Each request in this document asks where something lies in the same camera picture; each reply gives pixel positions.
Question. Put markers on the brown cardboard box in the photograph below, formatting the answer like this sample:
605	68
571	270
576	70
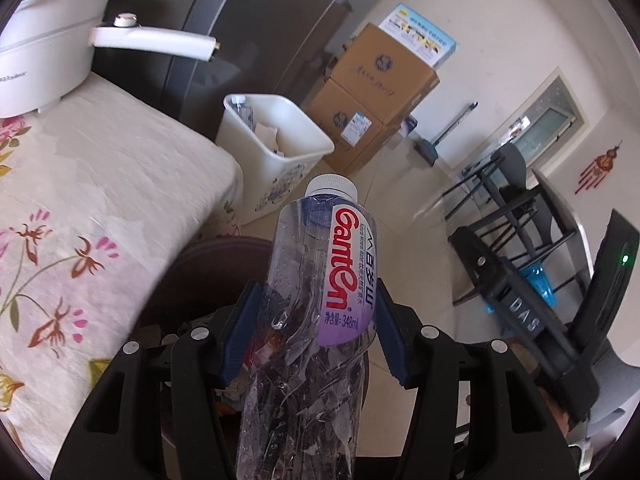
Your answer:
350	140
385	70

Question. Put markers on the person's right hand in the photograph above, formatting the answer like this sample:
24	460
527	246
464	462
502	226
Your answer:
561	412

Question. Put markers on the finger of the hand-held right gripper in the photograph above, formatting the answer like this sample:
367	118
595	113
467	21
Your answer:
477	260

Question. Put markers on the blue white leaflet box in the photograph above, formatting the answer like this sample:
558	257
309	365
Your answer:
417	32

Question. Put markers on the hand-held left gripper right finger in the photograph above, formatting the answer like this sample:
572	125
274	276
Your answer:
395	340

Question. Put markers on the frosted glass window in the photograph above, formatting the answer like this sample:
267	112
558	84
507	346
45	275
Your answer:
542	120

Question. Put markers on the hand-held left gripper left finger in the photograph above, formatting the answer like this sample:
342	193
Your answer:
240	340

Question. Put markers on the small clear bottle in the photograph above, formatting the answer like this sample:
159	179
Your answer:
244	112

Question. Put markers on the black dining chair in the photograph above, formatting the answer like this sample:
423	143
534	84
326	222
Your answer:
530	240
512	162

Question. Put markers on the blue plastic stool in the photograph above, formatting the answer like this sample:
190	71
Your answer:
537	282

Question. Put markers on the red wall ornament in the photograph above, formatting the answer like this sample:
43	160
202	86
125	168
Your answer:
600	165

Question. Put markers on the grey dining table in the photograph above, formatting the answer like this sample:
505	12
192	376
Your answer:
562	215

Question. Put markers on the white rectangular waste bin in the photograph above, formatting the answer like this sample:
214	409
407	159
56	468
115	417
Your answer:
280	180

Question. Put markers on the dark brown round bin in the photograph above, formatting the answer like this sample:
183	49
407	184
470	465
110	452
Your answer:
200	270

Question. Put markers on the white paper scrap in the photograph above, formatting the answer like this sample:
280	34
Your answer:
267	135

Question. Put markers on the crushed clear plastic bottle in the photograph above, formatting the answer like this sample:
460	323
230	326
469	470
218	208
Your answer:
300	385

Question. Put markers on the grey refrigerator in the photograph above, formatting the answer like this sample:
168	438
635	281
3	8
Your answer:
250	25

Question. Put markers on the white electric cooking pot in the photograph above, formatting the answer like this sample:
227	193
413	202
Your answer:
45	35

